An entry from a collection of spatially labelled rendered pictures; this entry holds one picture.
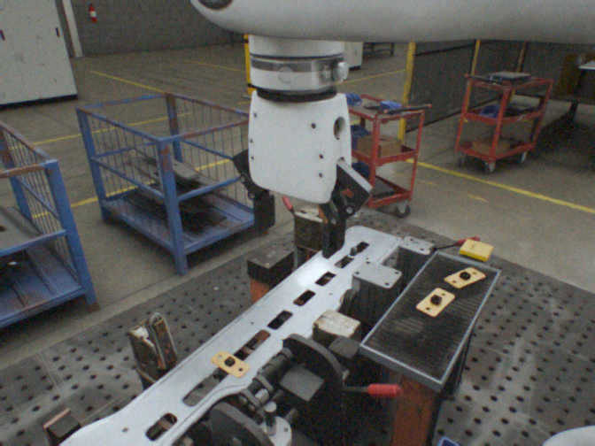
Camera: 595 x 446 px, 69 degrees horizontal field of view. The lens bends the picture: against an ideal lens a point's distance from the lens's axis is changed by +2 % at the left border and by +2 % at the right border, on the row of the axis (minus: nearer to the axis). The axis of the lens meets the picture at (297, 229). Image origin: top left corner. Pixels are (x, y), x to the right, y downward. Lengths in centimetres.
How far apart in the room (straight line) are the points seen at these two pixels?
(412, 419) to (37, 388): 102
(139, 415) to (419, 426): 56
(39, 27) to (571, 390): 839
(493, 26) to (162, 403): 80
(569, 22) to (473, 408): 112
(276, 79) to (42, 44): 837
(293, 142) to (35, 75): 835
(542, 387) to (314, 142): 119
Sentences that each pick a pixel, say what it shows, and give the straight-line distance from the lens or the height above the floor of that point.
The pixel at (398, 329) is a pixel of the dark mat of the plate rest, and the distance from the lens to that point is 79.
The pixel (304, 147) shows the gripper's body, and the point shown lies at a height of 156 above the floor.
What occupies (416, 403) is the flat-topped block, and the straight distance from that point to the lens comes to 98.
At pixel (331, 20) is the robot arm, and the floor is 166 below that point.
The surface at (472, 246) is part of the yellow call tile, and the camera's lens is 108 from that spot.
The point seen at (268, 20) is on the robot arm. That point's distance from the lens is 30.
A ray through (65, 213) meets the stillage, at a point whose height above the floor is 66.
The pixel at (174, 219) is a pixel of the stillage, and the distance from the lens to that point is 280.
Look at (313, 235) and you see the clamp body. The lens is 137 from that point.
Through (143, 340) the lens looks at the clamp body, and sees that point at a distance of 98.
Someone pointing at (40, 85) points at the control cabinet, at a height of 31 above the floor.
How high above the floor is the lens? 168
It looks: 29 degrees down
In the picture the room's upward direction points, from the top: straight up
